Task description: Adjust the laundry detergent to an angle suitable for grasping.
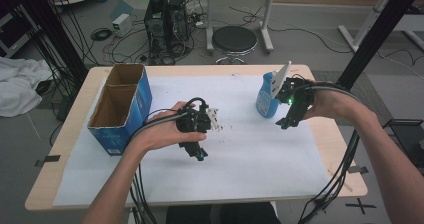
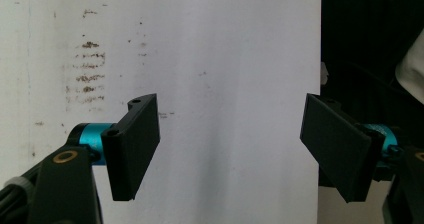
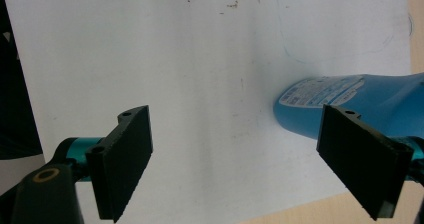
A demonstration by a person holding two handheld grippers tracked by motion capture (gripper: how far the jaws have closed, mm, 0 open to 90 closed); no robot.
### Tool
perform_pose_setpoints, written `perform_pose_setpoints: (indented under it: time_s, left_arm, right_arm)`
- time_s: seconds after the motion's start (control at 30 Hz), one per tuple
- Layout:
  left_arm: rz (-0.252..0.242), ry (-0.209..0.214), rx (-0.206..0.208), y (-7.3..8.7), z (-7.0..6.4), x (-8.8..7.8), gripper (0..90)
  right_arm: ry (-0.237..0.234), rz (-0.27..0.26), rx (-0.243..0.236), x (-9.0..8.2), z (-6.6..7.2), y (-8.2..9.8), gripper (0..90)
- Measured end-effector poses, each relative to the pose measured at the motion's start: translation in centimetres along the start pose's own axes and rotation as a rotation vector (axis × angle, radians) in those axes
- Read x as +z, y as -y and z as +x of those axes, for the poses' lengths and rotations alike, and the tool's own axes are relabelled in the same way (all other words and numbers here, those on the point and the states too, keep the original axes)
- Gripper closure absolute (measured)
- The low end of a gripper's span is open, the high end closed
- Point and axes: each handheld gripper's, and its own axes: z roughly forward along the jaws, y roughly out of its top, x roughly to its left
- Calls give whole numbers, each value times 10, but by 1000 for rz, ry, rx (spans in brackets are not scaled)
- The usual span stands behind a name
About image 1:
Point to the scattered dark crumbs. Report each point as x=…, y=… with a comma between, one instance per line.
x=222, y=130

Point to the white stand legs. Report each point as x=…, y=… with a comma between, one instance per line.
x=366, y=20

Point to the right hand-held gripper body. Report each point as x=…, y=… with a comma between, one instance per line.
x=300, y=95

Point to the white cloth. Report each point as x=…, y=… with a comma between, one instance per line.
x=20, y=84

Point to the person's left hand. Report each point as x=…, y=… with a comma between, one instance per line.
x=163, y=130

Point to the small white box device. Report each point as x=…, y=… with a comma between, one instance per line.
x=121, y=24

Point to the black metal stand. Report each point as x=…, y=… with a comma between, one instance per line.
x=56, y=30
x=376, y=34

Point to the person's dark pants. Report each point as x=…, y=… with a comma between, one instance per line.
x=233, y=214

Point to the black round stool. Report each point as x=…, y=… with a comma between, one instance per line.
x=234, y=39

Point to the grey tape strip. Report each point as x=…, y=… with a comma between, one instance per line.
x=359, y=169

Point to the white paper mat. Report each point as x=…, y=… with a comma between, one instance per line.
x=240, y=164

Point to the black tape cross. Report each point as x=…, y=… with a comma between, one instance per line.
x=360, y=206

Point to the blue plastic bottle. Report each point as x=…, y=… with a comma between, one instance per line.
x=266, y=99

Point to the light wooden table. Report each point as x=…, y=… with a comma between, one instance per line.
x=50, y=180

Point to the person's right hand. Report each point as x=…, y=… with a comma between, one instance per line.
x=330, y=100

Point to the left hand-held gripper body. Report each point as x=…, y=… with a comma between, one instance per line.
x=195, y=120

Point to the blue cardboard box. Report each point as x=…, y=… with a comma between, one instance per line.
x=133, y=110

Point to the black computer tower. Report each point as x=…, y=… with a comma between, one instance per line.
x=165, y=27

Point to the black tape strip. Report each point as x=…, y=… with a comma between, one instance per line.
x=48, y=159

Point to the thin wooden stick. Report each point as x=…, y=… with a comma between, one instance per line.
x=340, y=180

